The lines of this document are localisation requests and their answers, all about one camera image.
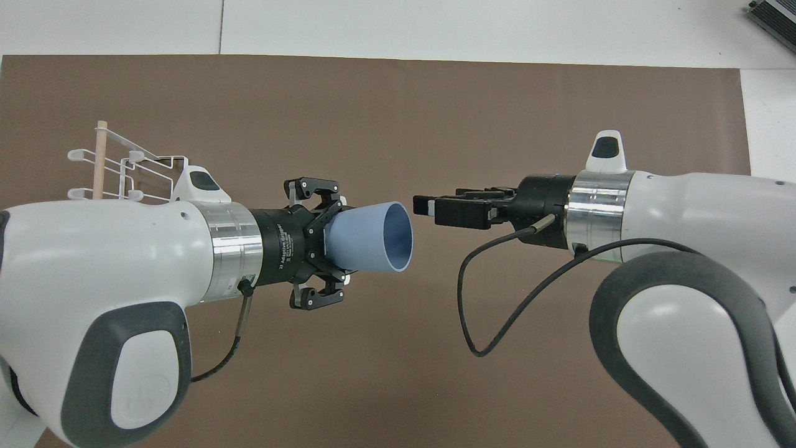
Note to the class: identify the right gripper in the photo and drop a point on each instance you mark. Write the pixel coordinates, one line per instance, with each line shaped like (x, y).
(544, 202)

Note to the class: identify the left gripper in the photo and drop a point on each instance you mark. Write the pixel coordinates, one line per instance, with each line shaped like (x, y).
(283, 246)

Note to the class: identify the blue cup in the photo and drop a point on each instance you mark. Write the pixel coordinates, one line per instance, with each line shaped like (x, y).
(360, 239)

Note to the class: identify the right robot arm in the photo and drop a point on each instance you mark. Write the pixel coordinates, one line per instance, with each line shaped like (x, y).
(696, 249)

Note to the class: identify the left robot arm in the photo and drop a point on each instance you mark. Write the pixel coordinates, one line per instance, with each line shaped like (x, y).
(74, 261)

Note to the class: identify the grey ribbed box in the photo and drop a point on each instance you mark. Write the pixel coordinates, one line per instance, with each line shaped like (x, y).
(777, 18)

